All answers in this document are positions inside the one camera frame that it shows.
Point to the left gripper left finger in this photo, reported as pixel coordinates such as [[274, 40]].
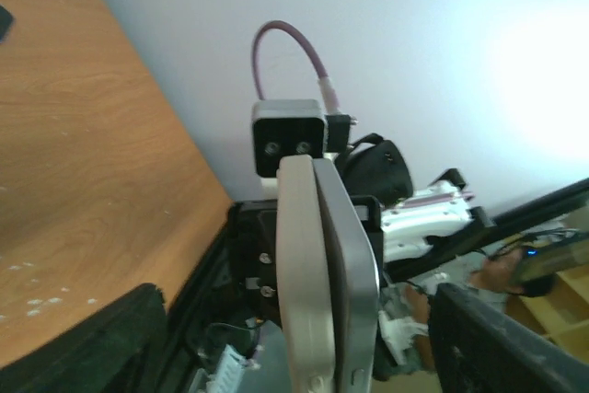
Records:
[[117, 349]]

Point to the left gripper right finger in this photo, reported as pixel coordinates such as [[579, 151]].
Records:
[[477, 348]]

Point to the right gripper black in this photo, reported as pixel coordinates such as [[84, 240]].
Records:
[[251, 240]]

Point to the white-edged black phone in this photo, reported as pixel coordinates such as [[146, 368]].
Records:
[[354, 284]]

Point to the beige phone case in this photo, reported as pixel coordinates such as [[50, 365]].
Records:
[[302, 276]]

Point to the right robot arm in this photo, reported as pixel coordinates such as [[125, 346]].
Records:
[[411, 232]]

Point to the dark purple phone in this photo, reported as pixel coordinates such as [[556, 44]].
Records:
[[6, 22]]

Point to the person with headset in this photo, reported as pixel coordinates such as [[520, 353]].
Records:
[[491, 281]]

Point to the black aluminium frame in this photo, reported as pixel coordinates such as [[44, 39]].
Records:
[[210, 312]]

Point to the light blue cable duct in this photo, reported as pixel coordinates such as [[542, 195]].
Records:
[[229, 372]]

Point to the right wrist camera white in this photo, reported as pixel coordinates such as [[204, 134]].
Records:
[[292, 127]]

